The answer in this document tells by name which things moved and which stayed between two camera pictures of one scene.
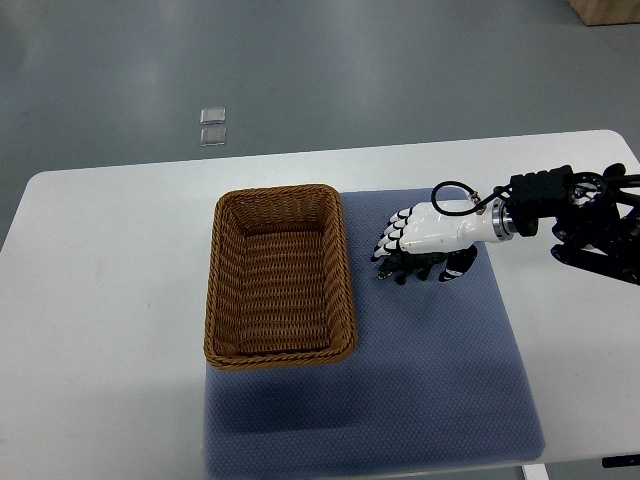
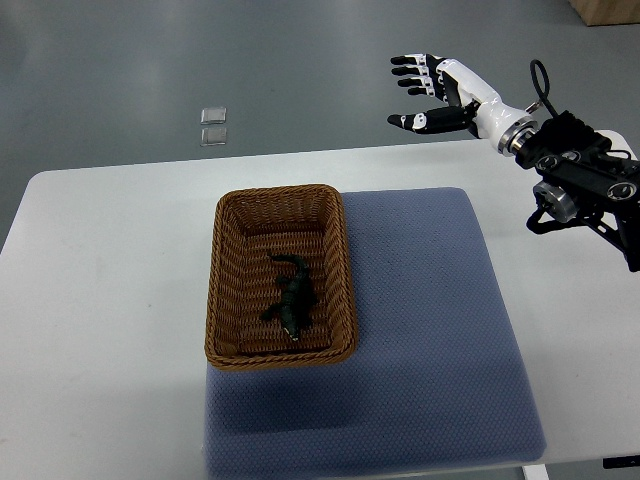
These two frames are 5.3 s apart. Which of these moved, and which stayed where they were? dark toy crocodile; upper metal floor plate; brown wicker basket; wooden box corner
Moved: dark toy crocodile
Stayed: wooden box corner; upper metal floor plate; brown wicker basket
